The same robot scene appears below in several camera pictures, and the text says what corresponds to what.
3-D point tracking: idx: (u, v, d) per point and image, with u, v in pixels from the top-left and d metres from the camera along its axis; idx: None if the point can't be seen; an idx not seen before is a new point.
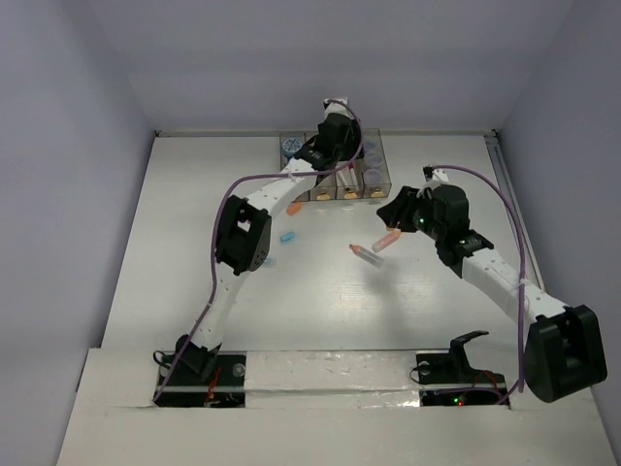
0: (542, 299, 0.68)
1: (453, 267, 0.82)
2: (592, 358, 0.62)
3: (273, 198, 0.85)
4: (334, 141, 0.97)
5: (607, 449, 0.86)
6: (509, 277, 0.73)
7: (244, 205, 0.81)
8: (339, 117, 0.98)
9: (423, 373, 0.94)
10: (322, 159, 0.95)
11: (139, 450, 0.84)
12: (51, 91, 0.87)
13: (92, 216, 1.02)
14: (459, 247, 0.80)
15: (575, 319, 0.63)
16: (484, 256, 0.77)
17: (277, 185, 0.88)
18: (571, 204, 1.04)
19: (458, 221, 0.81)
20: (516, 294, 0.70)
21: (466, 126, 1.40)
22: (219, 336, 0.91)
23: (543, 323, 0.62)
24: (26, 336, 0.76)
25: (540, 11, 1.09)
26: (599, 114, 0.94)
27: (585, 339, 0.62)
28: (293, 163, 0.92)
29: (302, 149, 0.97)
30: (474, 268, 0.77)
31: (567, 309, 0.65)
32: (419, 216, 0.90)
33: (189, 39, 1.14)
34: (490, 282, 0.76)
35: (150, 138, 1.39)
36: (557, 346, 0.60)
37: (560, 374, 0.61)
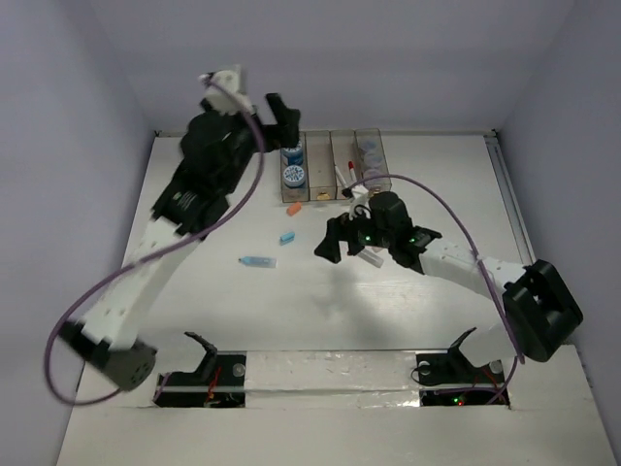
0: (503, 266, 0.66)
1: (413, 268, 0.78)
2: (568, 304, 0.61)
3: (117, 315, 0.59)
4: (208, 173, 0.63)
5: (607, 449, 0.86)
6: (465, 256, 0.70)
7: (77, 332, 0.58)
8: (207, 132, 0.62)
9: (423, 373, 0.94)
10: (197, 206, 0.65)
11: (139, 450, 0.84)
12: (51, 92, 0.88)
13: (92, 216, 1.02)
14: (411, 247, 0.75)
15: (539, 274, 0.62)
16: (437, 247, 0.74)
17: (123, 292, 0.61)
18: (571, 204, 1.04)
19: (401, 221, 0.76)
20: (477, 271, 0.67)
21: (466, 126, 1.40)
22: (180, 362, 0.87)
23: (513, 289, 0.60)
24: (26, 335, 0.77)
25: (540, 10, 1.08)
26: (599, 113, 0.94)
27: (553, 288, 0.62)
28: (149, 230, 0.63)
29: (165, 189, 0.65)
30: (431, 260, 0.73)
31: (527, 267, 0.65)
32: (363, 236, 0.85)
33: (189, 39, 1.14)
34: (450, 270, 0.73)
35: (150, 138, 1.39)
36: (533, 307, 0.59)
37: (549, 333, 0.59)
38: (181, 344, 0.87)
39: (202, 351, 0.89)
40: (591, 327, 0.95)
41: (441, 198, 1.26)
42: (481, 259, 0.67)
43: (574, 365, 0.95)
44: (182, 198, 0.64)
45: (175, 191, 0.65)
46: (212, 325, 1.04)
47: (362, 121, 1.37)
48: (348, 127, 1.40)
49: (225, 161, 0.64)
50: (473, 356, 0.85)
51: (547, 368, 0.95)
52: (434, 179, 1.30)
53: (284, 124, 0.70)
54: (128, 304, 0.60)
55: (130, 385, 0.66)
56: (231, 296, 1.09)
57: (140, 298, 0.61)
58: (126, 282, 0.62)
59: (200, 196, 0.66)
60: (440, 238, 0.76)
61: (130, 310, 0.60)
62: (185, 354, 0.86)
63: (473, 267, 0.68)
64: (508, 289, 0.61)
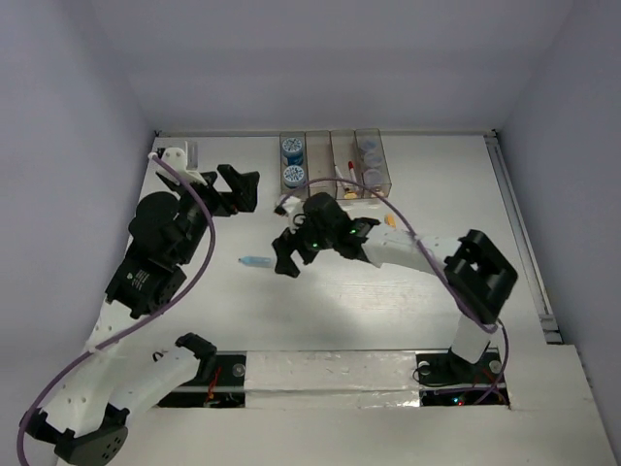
0: (440, 242, 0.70)
1: (358, 258, 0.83)
2: (502, 265, 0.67)
3: (80, 402, 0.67)
4: (162, 249, 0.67)
5: (607, 449, 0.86)
6: (405, 239, 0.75)
7: (42, 423, 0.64)
8: (157, 213, 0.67)
9: (423, 373, 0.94)
10: (151, 285, 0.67)
11: (139, 451, 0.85)
12: (51, 92, 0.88)
13: (91, 216, 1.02)
14: (353, 237, 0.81)
15: (473, 244, 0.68)
16: (377, 234, 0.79)
17: (82, 381, 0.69)
18: (571, 204, 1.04)
19: (337, 218, 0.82)
20: (417, 250, 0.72)
21: (467, 126, 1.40)
22: (178, 381, 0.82)
23: (454, 264, 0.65)
24: (24, 335, 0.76)
25: (540, 10, 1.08)
26: (599, 114, 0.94)
27: (488, 254, 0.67)
28: (104, 318, 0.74)
29: (116, 272, 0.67)
30: (375, 248, 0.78)
31: (461, 238, 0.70)
32: (309, 245, 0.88)
33: (188, 39, 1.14)
34: (393, 254, 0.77)
35: (150, 138, 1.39)
36: (473, 277, 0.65)
37: (492, 298, 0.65)
38: (175, 360, 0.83)
39: (197, 360, 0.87)
40: (591, 326, 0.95)
41: (441, 198, 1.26)
42: (420, 239, 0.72)
43: (574, 365, 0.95)
44: (135, 278, 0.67)
45: (126, 272, 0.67)
46: (212, 325, 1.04)
47: (362, 121, 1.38)
48: (348, 127, 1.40)
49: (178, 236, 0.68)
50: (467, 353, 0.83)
51: (547, 368, 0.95)
52: (435, 179, 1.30)
53: (240, 194, 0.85)
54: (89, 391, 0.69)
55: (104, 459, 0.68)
56: (232, 296, 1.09)
57: (98, 384, 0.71)
58: (83, 373, 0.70)
59: (154, 273, 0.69)
60: (378, 226, 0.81)
61: (90, 397, 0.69)
62: (180, 372, 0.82)
63: (414, 247, 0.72)
64: (449, 265, 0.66)
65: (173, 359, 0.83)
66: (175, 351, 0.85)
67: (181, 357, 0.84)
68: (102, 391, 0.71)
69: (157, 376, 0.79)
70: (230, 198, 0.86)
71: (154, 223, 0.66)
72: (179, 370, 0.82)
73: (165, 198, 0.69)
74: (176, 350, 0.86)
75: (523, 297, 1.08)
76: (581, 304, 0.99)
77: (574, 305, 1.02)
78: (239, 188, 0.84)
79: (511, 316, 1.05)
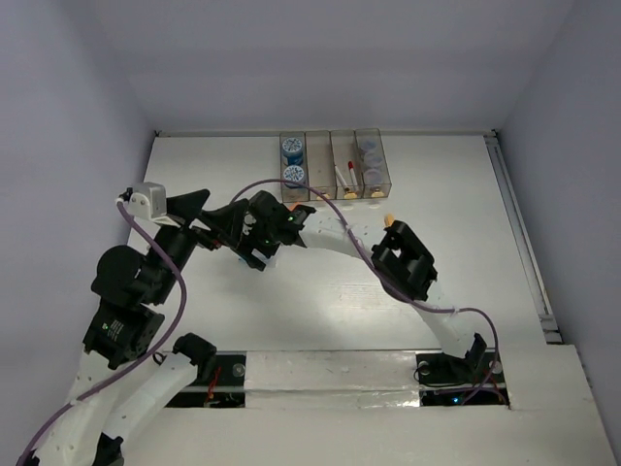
0: (368, 231, 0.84)
1: (296, 244, 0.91)
2: (421, 251, 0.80)
3: (67, 449, 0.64)
4: (132, 302, 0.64)
5: (607, 449, 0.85)
6: (336, 228, 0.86)
7: None
8: (118, 271, 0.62)
9: (423, 373, 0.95)
10: (126, 335, 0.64)
11: (139, 452, 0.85)
12: (50, 92, 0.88)
13: (91, 216, 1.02)
14: (289, 224, 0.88)
15: (397, 233, 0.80)
16: (312, 222, 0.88)
17: (69, 426, 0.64)
18: (571, 204, 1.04)
19: (273, 210, 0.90)
20: (348, 239, 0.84)
21: (466, 126, 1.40)
22: (177, 389, 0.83)
23: (379, 251, 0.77)
24: (24, 335, 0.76)
25: (540, 11, 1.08)
26: (599, 113, 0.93)
27: (409, 242, 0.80)
28: (84, 368, 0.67)
29: (92, 322, 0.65)
30: (310, 234, 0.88)
31: (387, 229, 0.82)
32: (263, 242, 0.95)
33: (188, 39, 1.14)
34: (327, 241, 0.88)
35: (150, 138, 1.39)
36: (396, 263, 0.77)
37: (412, 281, 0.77)
38: (170, 371, 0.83)
39: (194, 365, 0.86)
40: (591, 326, 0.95)
41: (442, 198, 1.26)
42: (350, 230, 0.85)
43: (574, 365, 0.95)
44: (110, 329, 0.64)
45: (102, 322, 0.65)
46: (212, 325, 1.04)
47: (361, 121, 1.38)
48: (348, 127, 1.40)
49: (145, 287, 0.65)
50: (454, 350, 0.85)
51: (547, 368, 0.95)
52: (435, 179, 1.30)
53: (217, 233, 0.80)
54: (77, 439, 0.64)
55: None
56: (231, 296, 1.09)
57: (86, 429, 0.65)
58: (70, 418, 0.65)
59: (129, 321, 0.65)
60: (314, 215, 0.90)
61: (79, 444, 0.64)
62: (177, 382, 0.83)
63: (344, 235, 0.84)
64: (375, 251, 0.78)
65: (167, 370, 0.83)
66: (170, 361, 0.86)
67: (177, 368, 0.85)
68: (91, 435, 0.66)
69: (155, 392, 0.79)
70: (211, 235, 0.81)
71: (116, 283, 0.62)
72: (176, 380, 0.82)
73: (126, 253, 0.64)
74: (173, 358, 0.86)
75: (523, 297, 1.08)
76: (581, 304, 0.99)
77: (574, 305, 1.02)
78: (216, 230, 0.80)
79: (511, 316, 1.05)
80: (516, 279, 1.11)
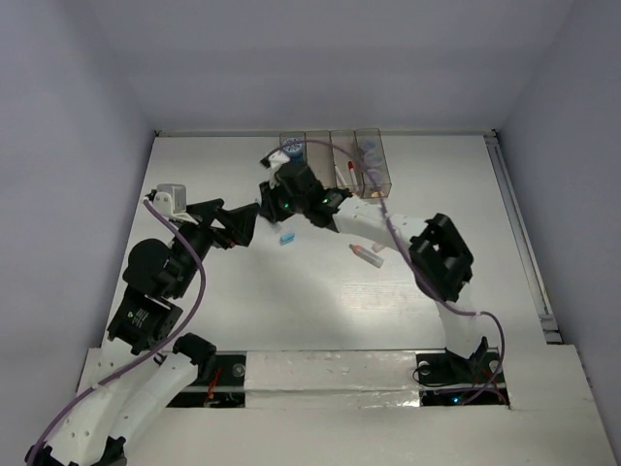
0: (408, 221, 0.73)
1: (329, 227, 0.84)
2: (461, 249, 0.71)
3: (82, 436, 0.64)
4: (157, 292, 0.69)
5: (606, 448, 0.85)
6: (375, 215, 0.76)
7: (47, 456, 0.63)
8: (146, 262, 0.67)
9: (424, 373, 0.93)
10: (150, 324, 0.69)
11: (140, 451, 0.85)
12: (51, 93, 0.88)
13: (92, 216, 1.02)
14: (324, 207, 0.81)
15: (438, 227, 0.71)
16: (348, 208, 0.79)
17: (86, 412, 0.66)
18: (571, 204, 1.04)
19: (310, 186, 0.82)
20: (386, 227, 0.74)
21: (466, 126, 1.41)
22: (177, 390, 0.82)
23: (417, 243, 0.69)
24: (23, 335, 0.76)
25: (539, 11, 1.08)
26: (599, 113, 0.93)
27: (450, 237, 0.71)
28: (106, 354, 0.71)
29: (117, 312, 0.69)
30: (344, 220, 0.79)
31: (428, 220, 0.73)
32: (280, 203, 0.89)
33: (189, 39, 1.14)
34: (361, 227, 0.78)
35: (150, 139, 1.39)
36: (432, 256, 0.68)
37: (447, 277, 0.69)
38: (171, 371, 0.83)
39: (195, 366, 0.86)
40: (591, 327, 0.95)
41: (442, 198, 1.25)
42: (389, 216, 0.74)
43: (574, 366, 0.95)
44: (135, 317, 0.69)
45: (127, 312, 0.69)
46: (212, 326, 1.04)
47: (361, 121, 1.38)
48: (348, 127, 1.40)
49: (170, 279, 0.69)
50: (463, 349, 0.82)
51: (547, 368, 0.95)
52: (435, 179, 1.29)
53: (231, 228, 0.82)
54: (92, 425, 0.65)
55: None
56: (231, 296, 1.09)
57: (101, 417, 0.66)
58: (89, 404, 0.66)
59: (152, 312, 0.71)
60: (351, 199, 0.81)
61: (94, 430, 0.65)
62: (176, 382, 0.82)
63: (381, 223, 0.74)
64: (413, 244, 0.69)
65: (168, 371, 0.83)
66: (170, 361, 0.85)
67: (178, 368, 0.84)
68: (105, 425, 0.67)
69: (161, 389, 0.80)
70: (225, 233, 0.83)
71: (147, 271, 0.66)
72: (177, 381, 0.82)
73: (152, 247, 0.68)
74: (173, 359, 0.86)
75: (524, 297, 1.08)
76: (581, 304, 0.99)
77: (574, 305, 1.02)
78: (232, 225, 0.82)
79: (511, 316, 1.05)
80: (516, 279, 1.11)
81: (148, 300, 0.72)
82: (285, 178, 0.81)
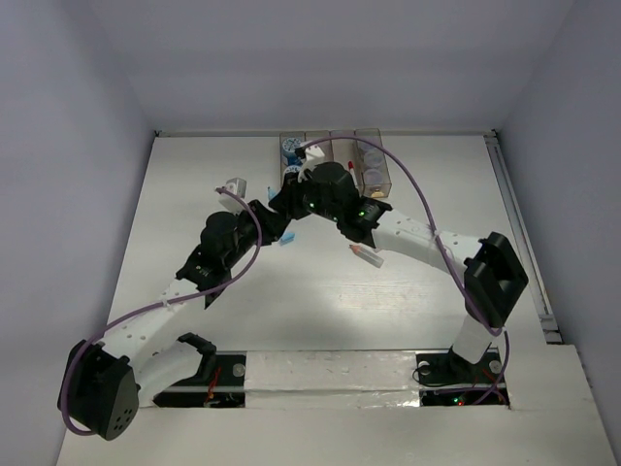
0: (459, 241, 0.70)
1: (364, 242, 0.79)
2: (516, 271, 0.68)
3: (139, 339, 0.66)
4: (219, 252, 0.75)
5: (606, 448, 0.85)
6: (420, 232, 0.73)
7: (99, 349, 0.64)
8: (220, 225, 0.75)
9: (423, 373, 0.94)
10: (213, 277, 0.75)
11: (140, 451, 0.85)
12: (51, 93, 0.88)
13: (91, 216, 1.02)
14: (361, 220, 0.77)
15: (494, 248, 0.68)
16: (389, 221, 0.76)
17: (146, 321, 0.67)
18: (571, 204, 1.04)
19: (347, 195, 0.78)
20: (436, 248, 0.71)
21: (466, 126, 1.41)
22: (184, 370, 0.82)
23: (474, 265, 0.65)
24: (24, 334, 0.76)
25: (539, 11, 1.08)
26: (599, 111, 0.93)
27: (506, 259, 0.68)
28: (172, 285, 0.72)
29: (186, 264, 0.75)
30: (385, 236, 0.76)
31: (481, 240, 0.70)
32: (307, 202, 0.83)
33: (188, 39, 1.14)
34: (406, 246, 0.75)
35: (150, 138, 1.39)
36: (490, 280, 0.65)
37: (503, 300, 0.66)
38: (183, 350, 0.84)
39: (199, 356, 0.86)
40: (591, 327, 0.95)
41: (442, 198, 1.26)
42: (439, 235, 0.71)
43: (574, 366, 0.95)
44: (201, 269, 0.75)
45: (195, 265, 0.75)
46: (213, 326, 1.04)
47: (362, 121, 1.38)
48: (348, 127, 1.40)
49: (231, 246, 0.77)
50: (463, 349, 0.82)
51: (546, 368, 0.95)
52: (435, 179, 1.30)
53: (267, 223, 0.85)
54: (150, 331, 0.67)
55: (115, 431, 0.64)
56: (231, 297, 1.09)
57: (158, 331, 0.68)
58: (147, 316, 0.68)
59: (214, 269, 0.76)
60: (389, 212, 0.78)
61: (149, 338, 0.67)
62: (184, 363, 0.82)
63: (431, 242, 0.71)
64: (469, 267, 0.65)
65: (178, 352, 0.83)
66: (179, 346, 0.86)
67: (185, 351, 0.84)
68: (155, 342, 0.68)
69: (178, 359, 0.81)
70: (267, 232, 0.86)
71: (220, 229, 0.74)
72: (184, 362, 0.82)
73: (224, 216, 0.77)
74: (179, 346, 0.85)
75: (523, 298, 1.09)
76: (581, 303, 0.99)
77: (574, 304, 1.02)
78: (266, 220, 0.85)
79: (511, 317, 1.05)
80: None
81: (210, 260, 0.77)
82: (325, 183, 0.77)
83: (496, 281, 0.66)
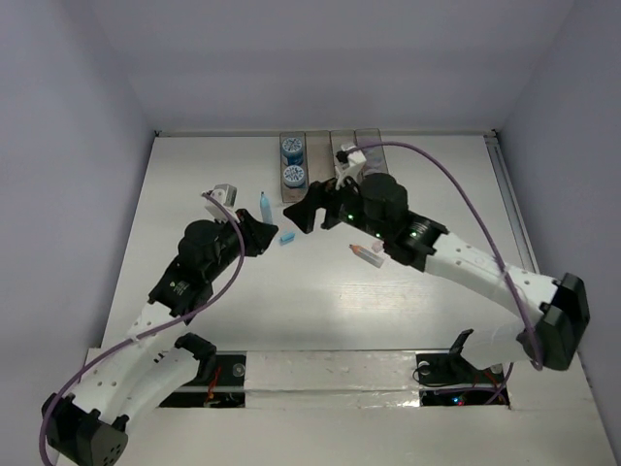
0: (531, 281, 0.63)
1: (412, 264, 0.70)
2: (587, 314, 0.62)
3: (109, 384, 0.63)
4: (198, 266, 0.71)
5: (607, 449, 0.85)
6: (486, 266, 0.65)
7: (69, 402, 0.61)
8: (200, 236, 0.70)
9: (423, 373, 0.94)
10: (188, 295, 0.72)
11: (142, 451, 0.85)
12: (51, 93, 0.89)
13: (91, 216, 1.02)
14: (414, 242, 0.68)
15: (570, 290, 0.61)
16: (447, 248, 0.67)
17: (115, 365, 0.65)
18: (571, 203, 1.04)
19: (399, 213, 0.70)
20: (505, 284, 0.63)
21: (466, 126, 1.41)
22: (181, 379, 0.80)
23: (552, 313, 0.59)
24: (23, 334, 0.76)
25: (539, 11, 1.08)
26: (600, 111, 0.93)
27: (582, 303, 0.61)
28: (144, 315, 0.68)
29: (162, 280, 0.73)
30: (442, 264, 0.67)
31: (555, 281, 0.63)
32: (345, 213, 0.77)
33: (188, 39, 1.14)
34: (462, 275, 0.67)
35: (150, 138, 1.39)
36: (567, 329, 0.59)
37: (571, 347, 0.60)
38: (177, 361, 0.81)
39: (196, 362, 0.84)
40: (592, 327, 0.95)
41: (442, 197, 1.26)
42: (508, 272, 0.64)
43: (574, 366, 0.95)
44: (176, 285, 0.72)
45: (170, 281, 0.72)
46: (214, 326, 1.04)
47: (362, 121, 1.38)
48: (348, 127, 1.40)
49: (212, 257, 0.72)
50: (478, 361, 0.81)
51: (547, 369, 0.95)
52: (434, 179, 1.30)
53: (251, 233, 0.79)
54: (119, 375, 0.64)
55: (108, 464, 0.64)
56: (232, 296, 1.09)
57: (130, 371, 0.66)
58: (117, 358, 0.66)
59: (192, 284, 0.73)
60: (444, 234, 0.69)
61: (120, 382, 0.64)
62: (181, 372, 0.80)
63: (500, 280, 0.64)
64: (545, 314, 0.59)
65: (172, 362, 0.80)
66: (174, 353, 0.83)
67: (179, 360, 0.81)
68: (129, 381, 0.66)
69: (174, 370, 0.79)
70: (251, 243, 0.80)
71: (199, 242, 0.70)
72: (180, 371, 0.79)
73: (204, 225, 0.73)
74: (174, 353, 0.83)
75: None
76: None
77: None
78: (254, 232, 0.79)
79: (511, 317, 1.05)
80: None
81: (188, 274, 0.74)
82: (377, 201, 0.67)
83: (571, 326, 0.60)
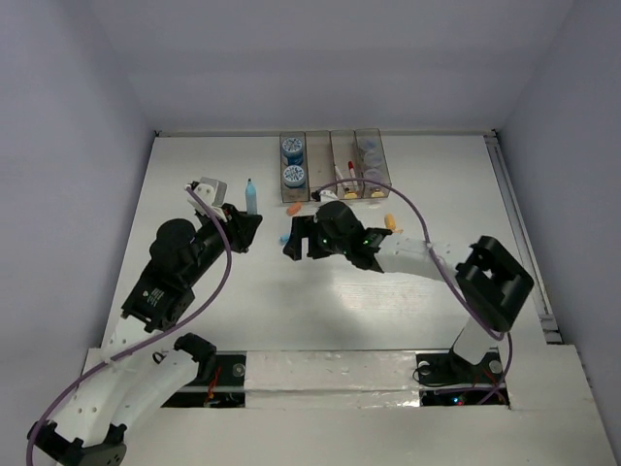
0: (451, 249, 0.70)
1: (372, 269, 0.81)
2: (516, 271, 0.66)
3: (89, 411, 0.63)
4: (174, 270, 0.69)
5: (607, 449, 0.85)
6: (417, 247, 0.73)
7: (49, 433, 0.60)
8: (174, 237, 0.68)
9: (424, 374, 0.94)
10: (165, 302, 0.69)
11: (142, 451, 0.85)
12: (51, 93, 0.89)
13: (91, 216, 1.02)
14: (366, 248, 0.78)
15: (486, 250, 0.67)
16: (389, 243, 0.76)
17: (94, 389, 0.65)
18: (571, 203, 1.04)
19: (350, 226, 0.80)
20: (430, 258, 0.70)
21: (466, 126, 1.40)
22: (180, 382, 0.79)
23: (468, 268, 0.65)
24: (23, 335, 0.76)
25: (538, 12, 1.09)
26: (599, 111, 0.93)
27: (502, 260, 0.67)
28: (117, 332, 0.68)
29: (134, 290, 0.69)
30: (387, 257, 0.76)
31: (473, 246, 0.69)
32: (320, 240, 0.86)
33: (189, 40, 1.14)
34: (405, 263, 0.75)
35: (150, 139, 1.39)
36: (485, 282, 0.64)
37: (506, 303, 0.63)
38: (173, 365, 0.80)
39: (196, 363, 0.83)
40: (591, 327, 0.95)
41: (442, 198, 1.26)
42: (432, 247, 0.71)
43: (574, 365, 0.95)
44: (150, 294, 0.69)
45: (144, 288, 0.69)
46: (214, 326, 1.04)
47: (362, 121, 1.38)
48: (348, 127, 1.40)
49: (189, 259, 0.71)
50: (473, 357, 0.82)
51: (547, 369, 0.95)
52: (434, 179, 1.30)
53: (237, 230, 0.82)
54: (100, 401, 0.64)
55: None
56: (232, 297, 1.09)
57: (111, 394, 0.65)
58: (94, 382, 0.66)
59: (169, 291, 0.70)
60: (391, 235, 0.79)
61: (102, 407, 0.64)
62: (179, 376, 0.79)
63: (425, 254, 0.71)
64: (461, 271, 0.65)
65: (170, 366, 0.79)
66: (170, 356, 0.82)
67: (179, 363, 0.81)
68: (112, 402, 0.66)
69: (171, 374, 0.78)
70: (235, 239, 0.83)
71: (173, 246, 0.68)
72: (179, 374, 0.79)
73: (177, 226, 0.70)
74: (173, 356, 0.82)
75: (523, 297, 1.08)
76: (581, 304, 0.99)
77: (574, 305, 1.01)
78: (239, 228, 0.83)
79: None
80: None
81: (164, 281, 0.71)
82: (325, 219, 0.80)
83: (493, 283, 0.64)
